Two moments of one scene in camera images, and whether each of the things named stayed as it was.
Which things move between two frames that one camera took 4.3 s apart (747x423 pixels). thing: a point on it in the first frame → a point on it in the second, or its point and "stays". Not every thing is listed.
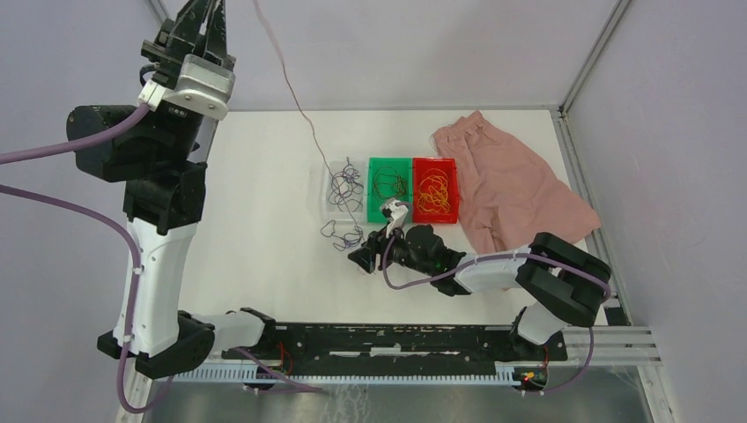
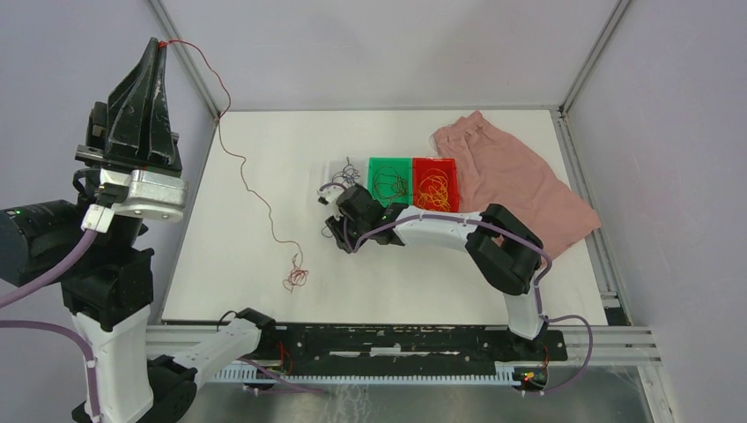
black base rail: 402,343 stays
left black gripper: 176,38 → 125,128
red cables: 388,183 stays
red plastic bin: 435,189 stays
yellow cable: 432,192 stays
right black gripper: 364,257 → 337,229
